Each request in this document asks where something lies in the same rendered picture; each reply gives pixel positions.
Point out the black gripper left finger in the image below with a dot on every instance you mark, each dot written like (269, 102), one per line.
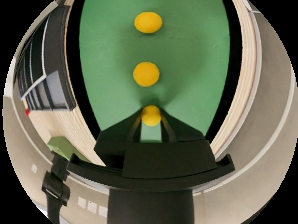
(125, 129)

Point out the yellow ball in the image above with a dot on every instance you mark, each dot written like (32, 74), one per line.
(151, 115)
(148, 22)
(146, 74)

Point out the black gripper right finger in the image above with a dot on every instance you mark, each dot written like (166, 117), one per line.
(175, 130)

